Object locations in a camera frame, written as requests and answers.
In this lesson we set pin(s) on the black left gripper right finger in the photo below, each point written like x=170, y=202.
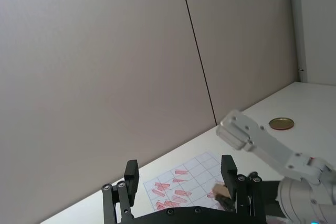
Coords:
x=229, y=174

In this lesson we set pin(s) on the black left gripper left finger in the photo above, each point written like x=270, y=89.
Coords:
x=130, y=182

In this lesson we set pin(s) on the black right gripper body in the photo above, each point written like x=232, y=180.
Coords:
x=270, y=192

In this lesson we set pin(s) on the small brown block, dark base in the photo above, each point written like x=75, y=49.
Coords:
x=219, y=189

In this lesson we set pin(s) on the grid paper with red marks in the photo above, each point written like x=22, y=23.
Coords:
x=189, y=179

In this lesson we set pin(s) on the round gold metal lid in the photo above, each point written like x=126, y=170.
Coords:
x=281, y=123

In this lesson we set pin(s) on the right robot arm, grey camera bracket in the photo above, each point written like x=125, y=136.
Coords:
x=275, y=153

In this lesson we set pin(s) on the white panel with grey frame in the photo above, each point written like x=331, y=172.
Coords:
x=317, y=35

